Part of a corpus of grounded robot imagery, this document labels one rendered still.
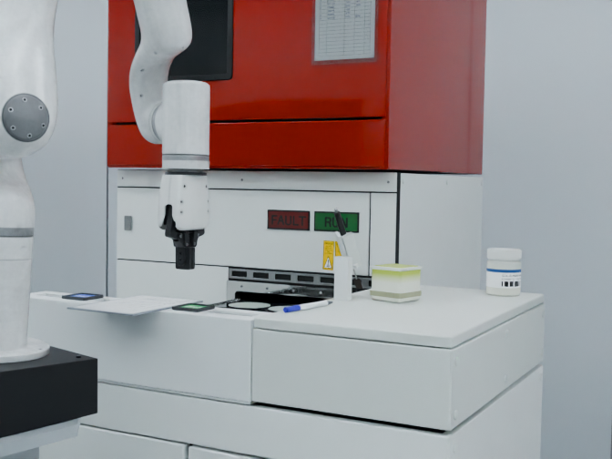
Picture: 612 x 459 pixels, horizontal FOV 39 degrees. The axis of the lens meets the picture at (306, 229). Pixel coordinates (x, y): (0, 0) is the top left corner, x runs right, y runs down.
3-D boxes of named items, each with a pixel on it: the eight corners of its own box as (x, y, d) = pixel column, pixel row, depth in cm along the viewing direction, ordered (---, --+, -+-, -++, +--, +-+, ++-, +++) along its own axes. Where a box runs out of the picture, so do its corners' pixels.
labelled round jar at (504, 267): (491, 291, 187) (492, 247, 187) (524, 293, 184) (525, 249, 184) (481, 294, 181) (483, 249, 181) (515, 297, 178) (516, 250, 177)
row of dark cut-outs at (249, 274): (229, 277, 222) (229, 268, 222) (390, 290, 202) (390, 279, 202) (229, 278, 222) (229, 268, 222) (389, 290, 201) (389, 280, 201)
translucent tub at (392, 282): (391, 296, 176) (392, 262, 176) (422, 300, 171) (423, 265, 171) (368, 300, 170) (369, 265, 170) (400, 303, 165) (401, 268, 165)
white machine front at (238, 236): (122, 313, 242) (123, 168, 240) (396, 343, 204) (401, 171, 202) (114, 315, 239) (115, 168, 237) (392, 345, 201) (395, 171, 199)
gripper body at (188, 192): (185, 168, 163) (185, 228, 164) (151, 166, 154) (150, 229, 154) (219, 168, 159) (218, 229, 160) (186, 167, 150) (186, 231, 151)
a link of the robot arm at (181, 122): (149, 155, 157) (181, 154, 151) (150, 80, 156) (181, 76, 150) (187, 156, 163) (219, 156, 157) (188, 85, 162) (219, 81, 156)
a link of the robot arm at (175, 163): (181, 156, 163) (181, 172, 163) (152, 154, 155) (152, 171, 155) (219, 156, 159) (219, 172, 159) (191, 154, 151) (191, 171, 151)
